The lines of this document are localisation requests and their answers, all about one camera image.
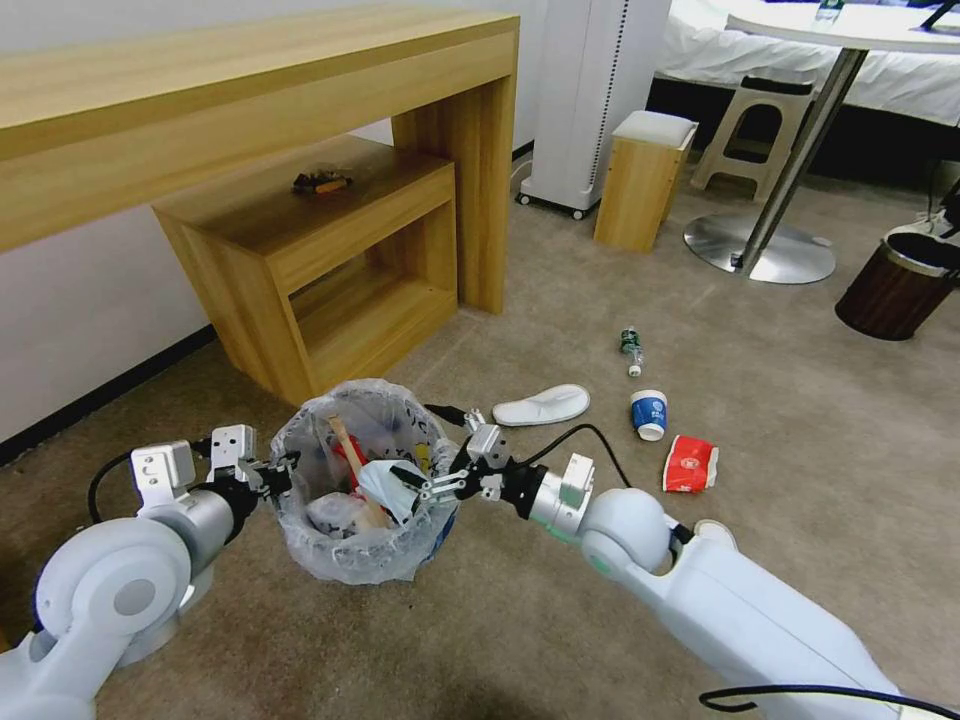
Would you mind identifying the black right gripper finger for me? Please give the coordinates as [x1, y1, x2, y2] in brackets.
[416, 472, 485, 506]
[446, 431, 487, 481]

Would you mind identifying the white and blue face mask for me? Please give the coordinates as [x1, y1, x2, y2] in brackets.
[357, 458, 426, 524]

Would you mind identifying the trash bin with clear liner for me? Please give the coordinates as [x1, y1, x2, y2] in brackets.
[267, 379, 463, 587]

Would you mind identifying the brown bin with black liner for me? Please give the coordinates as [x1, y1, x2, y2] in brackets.
[833, 231, 960, 343]

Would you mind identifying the crumpled white paper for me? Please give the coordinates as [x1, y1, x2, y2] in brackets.
[305, 492, 357, 537]

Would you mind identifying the red wrapper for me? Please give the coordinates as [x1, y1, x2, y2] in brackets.
[332, 440, 370, 493]

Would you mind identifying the wooden stick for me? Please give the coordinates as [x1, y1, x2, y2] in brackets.
[327, 416, 393, 528]

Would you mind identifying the blue and white paper cup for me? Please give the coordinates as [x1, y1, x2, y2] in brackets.
[629, 388, 670, 442]

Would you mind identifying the red tissue packet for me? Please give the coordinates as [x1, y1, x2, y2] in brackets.
[661, 434, 722, 496]

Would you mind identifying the clear bottle with green label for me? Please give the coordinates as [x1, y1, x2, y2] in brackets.
[617, 326, 647, 377]

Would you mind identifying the low wooden shelf bench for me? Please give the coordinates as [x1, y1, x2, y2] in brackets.
[151, 134, 461, 407]

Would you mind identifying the dark small clutter pile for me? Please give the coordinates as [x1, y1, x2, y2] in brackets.
[291, 170, 355, 197]

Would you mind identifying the wooden stool with white cushion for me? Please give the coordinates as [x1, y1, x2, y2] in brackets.
[593, 110, 701, 254]

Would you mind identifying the round white table metal base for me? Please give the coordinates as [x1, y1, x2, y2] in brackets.
[682, 0, 960, 286]

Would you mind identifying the large wooden desk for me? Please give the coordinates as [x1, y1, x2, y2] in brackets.
[0, 5, 522, 317]

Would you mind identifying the white tower appliance on wheels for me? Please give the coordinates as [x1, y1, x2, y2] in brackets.
[515, 0, 674, 222]

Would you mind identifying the beige plastic stool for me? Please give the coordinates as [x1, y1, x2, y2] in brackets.
[689, 74, 817, 203]

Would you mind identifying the bed with white sheet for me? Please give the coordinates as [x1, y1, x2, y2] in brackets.
[647, 0, 960, 163]

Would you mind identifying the white shoe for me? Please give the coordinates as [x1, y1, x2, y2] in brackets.
[887, 209, 960, 243]

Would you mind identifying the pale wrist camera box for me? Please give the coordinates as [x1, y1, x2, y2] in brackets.
[209, 424, 261, 481]
[465, 424, 513, 472]

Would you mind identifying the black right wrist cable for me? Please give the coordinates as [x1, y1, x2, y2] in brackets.
[522, 423, 635, 490]

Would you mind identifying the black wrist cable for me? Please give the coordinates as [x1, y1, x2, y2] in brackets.
[522, 423, 635, 490]
[87, 452, 140, 528]

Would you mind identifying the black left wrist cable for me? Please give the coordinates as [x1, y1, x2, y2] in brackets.
[87, 452, 140, 528]

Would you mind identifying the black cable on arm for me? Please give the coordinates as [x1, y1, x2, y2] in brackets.
[698, 683, 960, 720]

